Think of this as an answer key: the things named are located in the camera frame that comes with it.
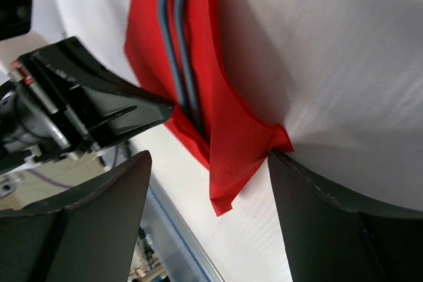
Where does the red paper napkin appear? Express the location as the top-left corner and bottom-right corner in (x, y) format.
(124, 0), (293, 215)

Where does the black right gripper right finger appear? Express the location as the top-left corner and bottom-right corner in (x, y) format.
(268, 151), (422, 281)

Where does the aluminium mounting rail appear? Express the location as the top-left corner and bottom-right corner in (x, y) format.
(140, 174), (224, 282)

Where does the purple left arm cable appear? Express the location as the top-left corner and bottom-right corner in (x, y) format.
(26, 149), (120, 190)

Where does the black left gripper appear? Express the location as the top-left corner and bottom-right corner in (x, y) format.
(1, 36), (174, 174)

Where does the blue plastic spoon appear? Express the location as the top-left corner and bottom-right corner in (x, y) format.
(174, 0), (206, 138)

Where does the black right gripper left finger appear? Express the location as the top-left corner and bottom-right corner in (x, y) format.
(1, 151), (152, 281)

